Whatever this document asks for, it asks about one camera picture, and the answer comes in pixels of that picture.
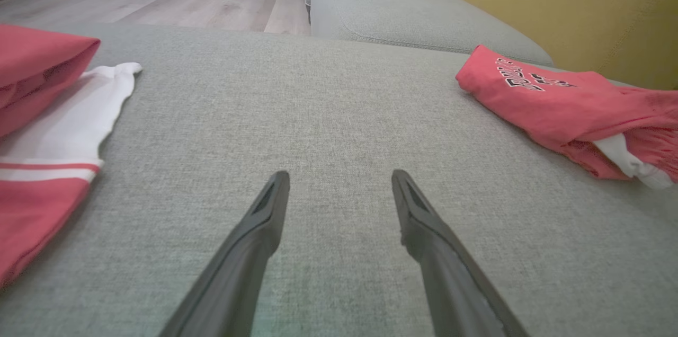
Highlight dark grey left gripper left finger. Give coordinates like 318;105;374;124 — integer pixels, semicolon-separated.
159;170;291;337

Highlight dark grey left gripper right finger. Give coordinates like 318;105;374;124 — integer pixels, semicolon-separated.
391;169;531;337

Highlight red trousers with white stripes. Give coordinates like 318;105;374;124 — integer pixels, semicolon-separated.
0;24;142;288

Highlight grey fabric sofa ottoman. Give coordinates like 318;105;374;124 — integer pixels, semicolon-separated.
0;23;678;337

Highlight small red white cloth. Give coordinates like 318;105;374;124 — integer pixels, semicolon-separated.
456;45;678;190

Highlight yellow sofa back cushion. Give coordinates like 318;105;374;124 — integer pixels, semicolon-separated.
428;0;678;90

